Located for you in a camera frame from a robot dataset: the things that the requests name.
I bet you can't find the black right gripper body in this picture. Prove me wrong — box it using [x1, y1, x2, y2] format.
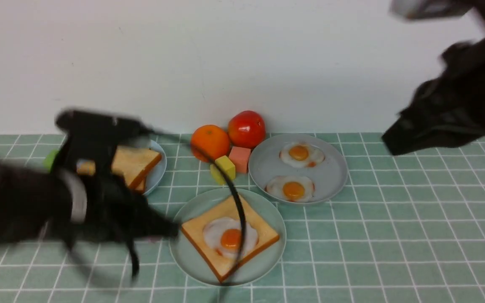
[381, 40, 485, 156]

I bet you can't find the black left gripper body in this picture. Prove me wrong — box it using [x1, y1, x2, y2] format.
[70, 172, 159, 249]

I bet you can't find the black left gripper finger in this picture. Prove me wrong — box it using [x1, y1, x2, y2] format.
[141, 210, 181, 239]

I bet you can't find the toast slice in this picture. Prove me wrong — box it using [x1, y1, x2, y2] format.
[77, 145, 163, 190]
[180, 194, 280, 283]
[134, 177, 147, 194]

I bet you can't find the fried egg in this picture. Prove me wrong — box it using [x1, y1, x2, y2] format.
[265, 175, 315, 203]
[279, 142, 325, 169]
[203, 217, 259, 259]

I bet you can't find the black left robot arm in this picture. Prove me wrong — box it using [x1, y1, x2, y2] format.
[0, 162, 180, 249]

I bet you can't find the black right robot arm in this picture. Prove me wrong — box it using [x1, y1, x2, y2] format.
[381, 0, 485, 157]

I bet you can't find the light blue bread plate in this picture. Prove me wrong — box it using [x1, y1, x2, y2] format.
[123, 141, 165, 191]

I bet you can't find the green centre plate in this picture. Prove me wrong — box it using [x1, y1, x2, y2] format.
[170, 188, 287, 287]

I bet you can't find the green foam cube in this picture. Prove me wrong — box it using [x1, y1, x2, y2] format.
[43, 149, 59, 171]

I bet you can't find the yellow foam cube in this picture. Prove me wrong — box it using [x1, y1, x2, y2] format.
[210, 155, 236, 186]

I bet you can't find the orange fruit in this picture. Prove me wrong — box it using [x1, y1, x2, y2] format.
[190, 125, 231, 162]

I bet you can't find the salmon foam cube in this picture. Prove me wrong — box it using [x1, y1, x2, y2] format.
[228, 146, 251, 174]

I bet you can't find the red tomato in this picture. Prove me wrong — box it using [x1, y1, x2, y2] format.
[228, 111, 266, 149]

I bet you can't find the grey egg plate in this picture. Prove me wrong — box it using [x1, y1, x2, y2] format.
[248, 133, 348, 205]

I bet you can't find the black cable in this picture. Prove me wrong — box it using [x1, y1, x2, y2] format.
[125, 130, 248, 303]

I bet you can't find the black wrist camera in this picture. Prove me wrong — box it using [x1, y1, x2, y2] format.
[52, 109, 149, 174]

